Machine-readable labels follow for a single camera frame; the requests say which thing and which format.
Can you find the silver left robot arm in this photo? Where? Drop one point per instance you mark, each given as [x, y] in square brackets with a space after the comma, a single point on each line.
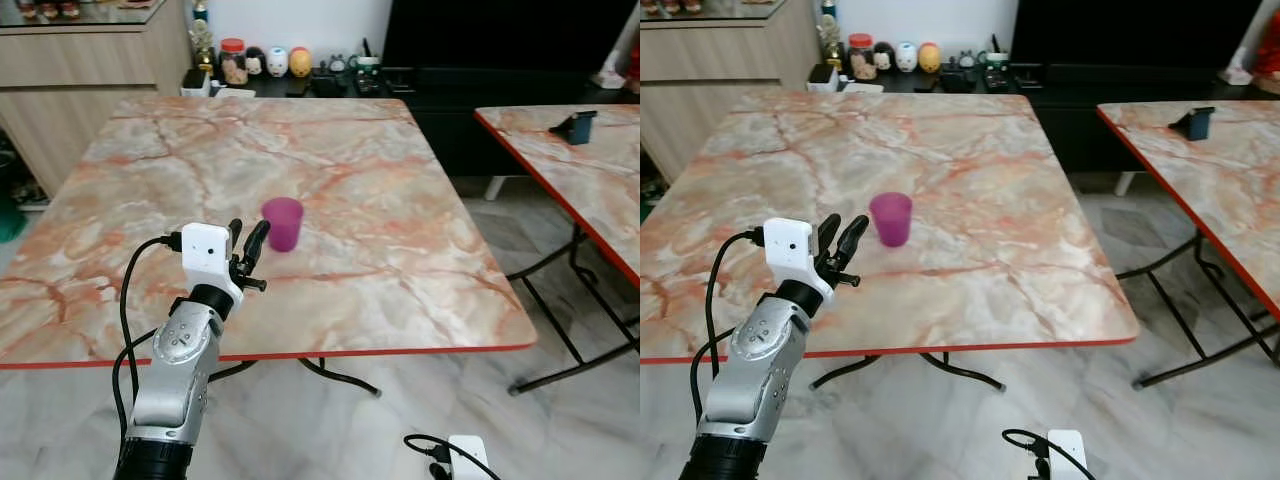
[180, 370]
[755, 370]

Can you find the purple plastic cup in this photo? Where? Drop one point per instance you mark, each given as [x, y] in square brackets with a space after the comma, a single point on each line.
[283, 226]
[891, 222]

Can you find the large marble folding table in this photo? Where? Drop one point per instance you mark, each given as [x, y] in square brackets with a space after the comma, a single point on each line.
[350, 200]
[1000, 200]

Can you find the small white box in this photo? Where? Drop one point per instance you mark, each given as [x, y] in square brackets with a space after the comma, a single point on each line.
[195, 83]
[822, 78]

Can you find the glass jar with red lid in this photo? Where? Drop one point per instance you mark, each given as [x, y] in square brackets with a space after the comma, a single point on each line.
[233, 64]
[862, 60]

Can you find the black egg figurine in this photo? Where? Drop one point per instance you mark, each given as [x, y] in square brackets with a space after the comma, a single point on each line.
[256, 62]
[884, 57]

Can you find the white egg figurine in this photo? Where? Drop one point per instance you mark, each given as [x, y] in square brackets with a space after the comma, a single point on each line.
[906, 57]
[277, 62]

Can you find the yellow egg figurine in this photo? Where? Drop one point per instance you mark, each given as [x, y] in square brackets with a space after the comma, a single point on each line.
[929, 58]
[300, 63]

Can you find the light wooden cabinet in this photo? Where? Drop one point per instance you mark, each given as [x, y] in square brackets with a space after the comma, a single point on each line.
[720, 80]
[80, 90]

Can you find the golden statuette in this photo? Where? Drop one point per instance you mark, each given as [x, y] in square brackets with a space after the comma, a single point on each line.
[831, 40]
[203, 45]

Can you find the small grey animal figurine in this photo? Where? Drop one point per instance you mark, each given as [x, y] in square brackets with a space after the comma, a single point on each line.
[338, 64]
[966, 60]

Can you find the white green mug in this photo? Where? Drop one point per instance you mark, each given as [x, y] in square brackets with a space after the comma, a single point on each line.
[996, 62]
[368, 66]

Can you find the green floor object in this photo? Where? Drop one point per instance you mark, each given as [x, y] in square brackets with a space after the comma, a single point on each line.
[10, 215]

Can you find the blue bottle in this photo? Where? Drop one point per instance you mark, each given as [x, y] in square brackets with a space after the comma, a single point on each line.
[828, 8]
[200, 10]

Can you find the small marble folding table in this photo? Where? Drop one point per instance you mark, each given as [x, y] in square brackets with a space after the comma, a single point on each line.
[1220, 180]
[590, 190]

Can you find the red decoration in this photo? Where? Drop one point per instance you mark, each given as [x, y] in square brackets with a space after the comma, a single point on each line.
[635, 65]
[1270, 55]

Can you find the white pink ornament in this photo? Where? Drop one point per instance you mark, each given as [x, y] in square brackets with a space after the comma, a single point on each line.
[612, 76]
[1238, 70]

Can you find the black television screen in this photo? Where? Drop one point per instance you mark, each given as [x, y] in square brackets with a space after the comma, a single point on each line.
[500, 30]
[1130, 30]

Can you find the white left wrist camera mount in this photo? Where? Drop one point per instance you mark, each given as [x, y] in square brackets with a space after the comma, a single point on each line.
[790, 248]
[208, 252]

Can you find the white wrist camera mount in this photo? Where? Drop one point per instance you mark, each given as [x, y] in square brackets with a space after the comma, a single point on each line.
[1068, 455]
[468, 458]
[208, 252]
[790, 248]

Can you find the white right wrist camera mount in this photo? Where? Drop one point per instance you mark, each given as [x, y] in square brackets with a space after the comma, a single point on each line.
[468, 458]
[1068, 455]

